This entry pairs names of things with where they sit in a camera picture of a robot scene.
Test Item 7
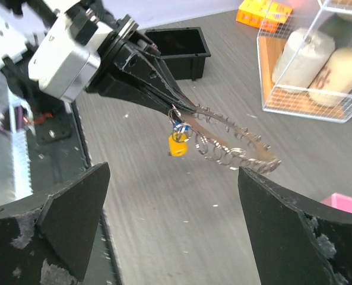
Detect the orange plastic crate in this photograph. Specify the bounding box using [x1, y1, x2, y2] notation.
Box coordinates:
[236, 0, 293, 33]

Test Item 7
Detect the yellow tagged key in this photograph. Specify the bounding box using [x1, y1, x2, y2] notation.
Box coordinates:
[168, 132, 188, 157]

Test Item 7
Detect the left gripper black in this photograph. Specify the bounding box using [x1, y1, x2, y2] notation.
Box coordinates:
[85, 15, 196, 114]

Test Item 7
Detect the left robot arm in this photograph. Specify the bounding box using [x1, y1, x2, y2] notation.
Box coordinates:
[0, 1, 197, 115]

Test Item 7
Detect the blue tagged key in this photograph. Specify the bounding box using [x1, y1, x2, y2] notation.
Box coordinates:
[173, 121, 190, 134]

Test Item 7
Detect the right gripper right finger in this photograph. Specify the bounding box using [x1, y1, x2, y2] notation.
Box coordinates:
[238, 167, 352, 284]

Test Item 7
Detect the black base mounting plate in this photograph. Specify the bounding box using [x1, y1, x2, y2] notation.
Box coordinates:
[28, 95, 122, 284]

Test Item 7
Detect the cream lotion bottle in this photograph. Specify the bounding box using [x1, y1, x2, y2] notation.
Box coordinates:
[308, 47, 352, 107]

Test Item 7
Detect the black plastic bin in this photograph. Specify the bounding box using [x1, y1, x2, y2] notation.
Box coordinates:
[145, 27, 211, 81]

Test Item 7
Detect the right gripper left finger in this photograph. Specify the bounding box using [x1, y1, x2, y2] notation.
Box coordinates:
[0, 162, 110, 284]

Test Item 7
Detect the white slotted cable duct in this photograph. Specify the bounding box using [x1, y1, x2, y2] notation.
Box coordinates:
[8, 91, 33, 200]

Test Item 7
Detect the white toilet paper roll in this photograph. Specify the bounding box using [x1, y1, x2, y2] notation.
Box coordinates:
[271, 27, 335, 93]

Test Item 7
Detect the pink open box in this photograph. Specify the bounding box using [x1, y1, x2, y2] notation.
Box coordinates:
[321, 193, 352, 213]

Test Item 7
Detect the white wire shelf rack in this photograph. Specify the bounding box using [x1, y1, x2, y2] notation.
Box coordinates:
[257, 1, 352, 123]

